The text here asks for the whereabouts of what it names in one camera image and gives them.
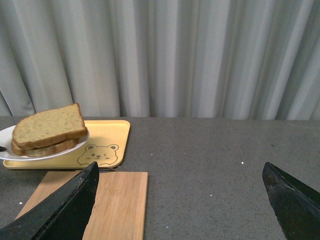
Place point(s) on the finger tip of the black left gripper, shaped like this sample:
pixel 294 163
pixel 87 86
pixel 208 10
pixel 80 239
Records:
pixel 2 149

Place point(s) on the grey pleated curtain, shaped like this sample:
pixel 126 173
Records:
pixel 232 59

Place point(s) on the white round plate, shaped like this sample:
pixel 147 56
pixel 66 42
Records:
pixel 5 141

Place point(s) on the bamboo cutting board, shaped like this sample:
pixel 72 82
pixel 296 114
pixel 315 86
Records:
pixel 120 203

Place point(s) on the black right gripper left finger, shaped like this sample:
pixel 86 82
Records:
pixel 63 215

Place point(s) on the bread slice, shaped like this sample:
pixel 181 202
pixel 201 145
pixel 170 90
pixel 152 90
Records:
pixel 44 151
pixel 50 127

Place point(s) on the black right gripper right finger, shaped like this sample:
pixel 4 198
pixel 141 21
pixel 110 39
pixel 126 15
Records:
pixel 295 204

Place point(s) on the metal cutting board handle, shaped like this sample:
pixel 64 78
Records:
pixel 102 170

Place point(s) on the yellow bear serving tray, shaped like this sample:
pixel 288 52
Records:
pixel 106 146

